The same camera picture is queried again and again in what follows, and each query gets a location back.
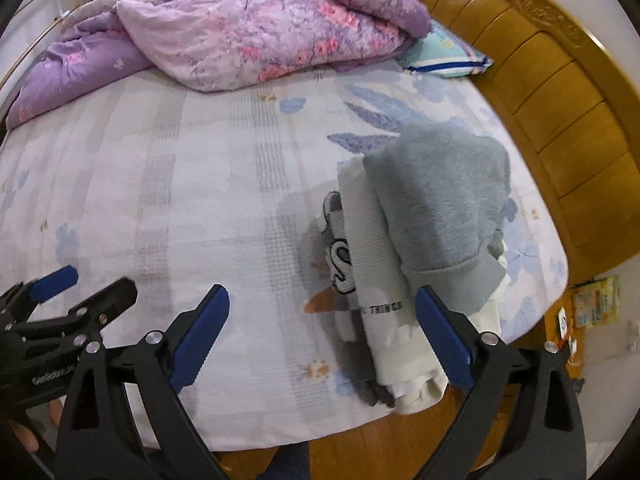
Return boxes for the grey hooded sweatshirt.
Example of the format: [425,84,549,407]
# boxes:
[363,124,510,315]

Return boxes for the left hand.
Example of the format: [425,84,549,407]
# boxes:
[9,399,64,453]

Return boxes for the yellow package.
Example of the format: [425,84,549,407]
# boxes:
[570,275,620,330]

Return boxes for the white folded garment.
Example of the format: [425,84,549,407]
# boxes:
[335,156,512,416]

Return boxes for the patterned white bed sheet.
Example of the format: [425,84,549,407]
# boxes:
[1,62,567,451]

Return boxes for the grey printed folded garment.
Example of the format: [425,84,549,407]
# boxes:
[308,191,395,408]

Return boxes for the purple floral quilt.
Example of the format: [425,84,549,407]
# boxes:
[6,0,432,128]

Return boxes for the wooden headboard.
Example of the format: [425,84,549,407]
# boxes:
[420,0,639,284]

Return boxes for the teal striped pillow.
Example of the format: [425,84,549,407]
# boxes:
[397,21,494,78]

